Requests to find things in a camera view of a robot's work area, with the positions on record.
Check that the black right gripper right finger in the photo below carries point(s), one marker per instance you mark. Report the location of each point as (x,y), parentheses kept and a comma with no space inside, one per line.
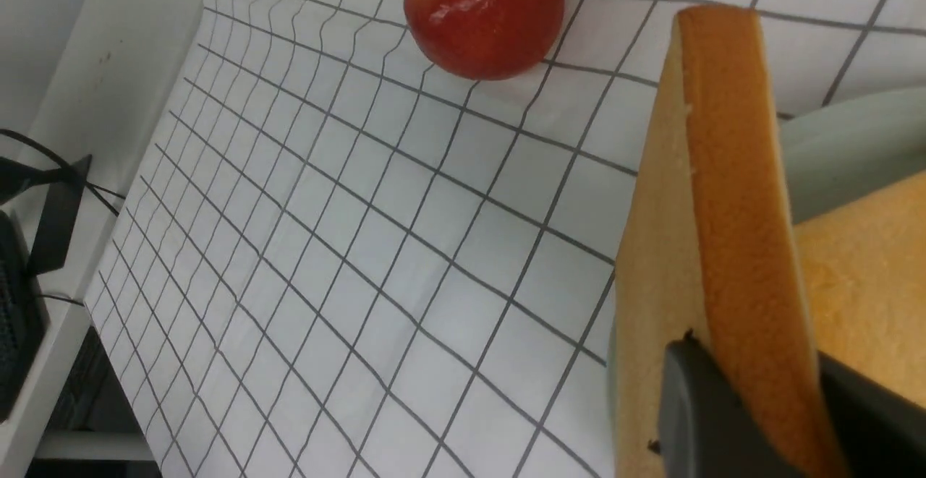
(881,433)

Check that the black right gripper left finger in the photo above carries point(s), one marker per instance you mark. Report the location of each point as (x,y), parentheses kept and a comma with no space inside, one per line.
(703,428)

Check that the toast slice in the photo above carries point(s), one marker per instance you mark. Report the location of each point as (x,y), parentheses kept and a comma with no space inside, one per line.
(864,269)
(708,248)

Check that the light green plate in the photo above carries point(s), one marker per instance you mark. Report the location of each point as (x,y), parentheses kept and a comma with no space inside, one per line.
(836,155)

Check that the white grid tablecloth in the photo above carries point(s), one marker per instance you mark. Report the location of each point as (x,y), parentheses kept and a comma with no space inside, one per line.
(338,260)

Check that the red apple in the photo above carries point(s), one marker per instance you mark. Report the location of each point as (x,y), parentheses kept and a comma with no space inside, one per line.
(485,39)

